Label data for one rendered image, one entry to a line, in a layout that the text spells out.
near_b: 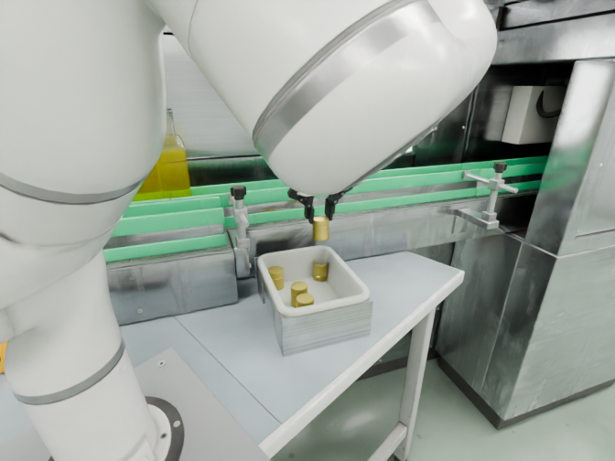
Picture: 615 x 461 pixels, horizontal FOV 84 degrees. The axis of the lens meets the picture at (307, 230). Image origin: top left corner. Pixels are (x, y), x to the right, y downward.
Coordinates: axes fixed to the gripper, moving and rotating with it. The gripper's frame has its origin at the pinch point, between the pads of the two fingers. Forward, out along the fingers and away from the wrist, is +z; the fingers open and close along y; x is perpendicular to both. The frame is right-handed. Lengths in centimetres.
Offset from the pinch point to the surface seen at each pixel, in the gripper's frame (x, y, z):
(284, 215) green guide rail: -10.5, 4.8, 8.1
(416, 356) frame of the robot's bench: 15, -27, 46
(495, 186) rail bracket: -1.5, -46.8, 2.2
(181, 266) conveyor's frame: 1.7, 28.4, 7.0
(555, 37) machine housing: -22, -69, -26
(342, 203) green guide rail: -11.3, -10.6, 7.9
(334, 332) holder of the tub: 21.0, 3.6, 11.3
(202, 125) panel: -32.0, 19.9, -6.5
